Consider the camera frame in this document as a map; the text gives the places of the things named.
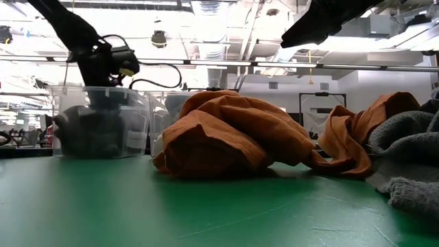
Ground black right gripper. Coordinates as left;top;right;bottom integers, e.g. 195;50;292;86
281;0;385;49

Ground dark grey terry towel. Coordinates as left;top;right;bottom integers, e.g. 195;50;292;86
53;104;128;157
365;109;439;222

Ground light grey waffle towel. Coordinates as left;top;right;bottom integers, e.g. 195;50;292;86
164;94;193;117

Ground white towel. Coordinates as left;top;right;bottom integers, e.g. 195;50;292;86
150;137;165;158

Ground orange towel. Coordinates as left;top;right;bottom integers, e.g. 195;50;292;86
152;89;422;179

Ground dark grey towel dotted lines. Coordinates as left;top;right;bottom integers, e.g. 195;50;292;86
420;87;439;114

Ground clear plastic bin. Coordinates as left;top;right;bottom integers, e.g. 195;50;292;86
147;91;195;158
50;85;151;159

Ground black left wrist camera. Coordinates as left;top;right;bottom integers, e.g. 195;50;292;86
109;45;141;78

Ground black metal frame stand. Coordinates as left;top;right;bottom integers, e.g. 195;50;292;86
298;91;348;138

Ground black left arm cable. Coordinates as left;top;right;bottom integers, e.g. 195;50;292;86
99;33;183;91

